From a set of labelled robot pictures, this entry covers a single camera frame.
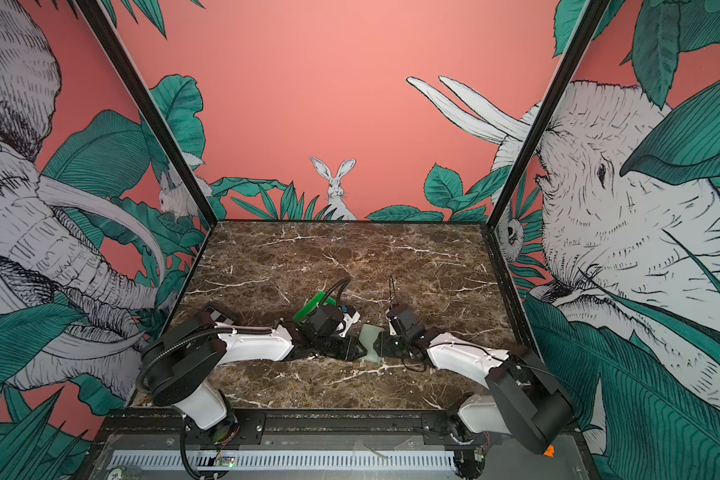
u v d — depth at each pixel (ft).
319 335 2.25
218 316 2.97
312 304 3.14
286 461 2.30
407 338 2.22
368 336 2.89
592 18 2.30
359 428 2.50
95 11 2.26
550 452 2.30
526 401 1.39
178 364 1.47
